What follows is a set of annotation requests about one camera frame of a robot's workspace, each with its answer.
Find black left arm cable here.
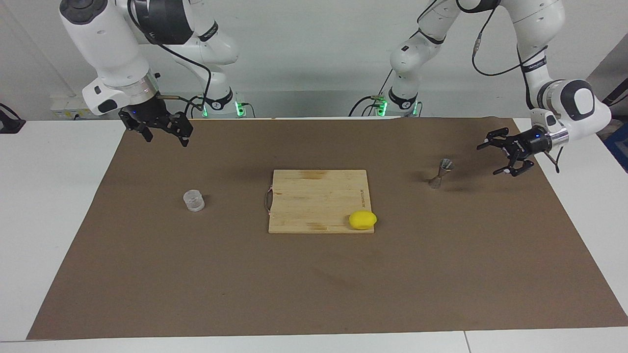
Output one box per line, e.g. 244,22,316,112
417,0,563,174

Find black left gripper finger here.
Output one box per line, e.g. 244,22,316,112
477,127,516,151
493,150,534,177

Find clear plastic cup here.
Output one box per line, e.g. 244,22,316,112
183,190,206,212

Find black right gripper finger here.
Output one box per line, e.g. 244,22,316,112
164,112,193,148
131,120,154,143

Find yellow lemon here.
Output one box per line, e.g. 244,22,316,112
349,210,378,230

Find wooden cutting board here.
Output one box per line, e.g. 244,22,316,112
265,170,375,234

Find black clamp object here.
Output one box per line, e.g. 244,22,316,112
0,103,26,134

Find blue crate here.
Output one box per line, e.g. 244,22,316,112
606,123,628,173

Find black base cable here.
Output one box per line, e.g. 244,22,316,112
179,96,207,119
349,71,395,117

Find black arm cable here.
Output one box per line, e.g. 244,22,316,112
417,0,563,174
128,0,212,118

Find black stand leg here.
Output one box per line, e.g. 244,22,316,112
601,81,628,106

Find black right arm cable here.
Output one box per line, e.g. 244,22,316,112
128,0,212,118

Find brown table mat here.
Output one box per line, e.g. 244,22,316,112
27,117,628,340

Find steel double jigger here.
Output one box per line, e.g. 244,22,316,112
428,158,454,189

